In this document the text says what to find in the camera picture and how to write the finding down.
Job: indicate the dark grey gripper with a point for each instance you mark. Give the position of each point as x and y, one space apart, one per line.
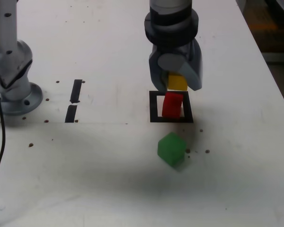
172 50

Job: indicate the yellow cube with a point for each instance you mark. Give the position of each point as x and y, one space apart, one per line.
177 82

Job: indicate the red cube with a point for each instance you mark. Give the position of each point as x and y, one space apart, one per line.
171 106

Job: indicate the green cube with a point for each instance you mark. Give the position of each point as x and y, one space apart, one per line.
171 149

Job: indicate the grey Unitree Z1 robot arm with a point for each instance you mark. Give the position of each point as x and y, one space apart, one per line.
4 35

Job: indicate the black tape square outline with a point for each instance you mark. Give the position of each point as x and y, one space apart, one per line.
153 106

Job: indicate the black tape strip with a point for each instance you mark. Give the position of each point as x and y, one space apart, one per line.
75 91

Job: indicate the grey metal rail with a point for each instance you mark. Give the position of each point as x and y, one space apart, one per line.
279 56

